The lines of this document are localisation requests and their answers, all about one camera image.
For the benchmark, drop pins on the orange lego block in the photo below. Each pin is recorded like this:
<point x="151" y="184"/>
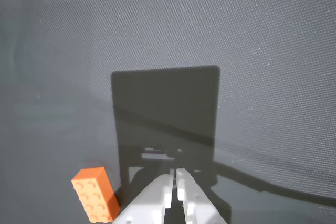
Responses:
<point x="97" y="197"/>

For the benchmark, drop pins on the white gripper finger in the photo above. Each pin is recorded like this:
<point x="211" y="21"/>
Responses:
<point x="194" y="200"/>
<point x="151" y="197"/>

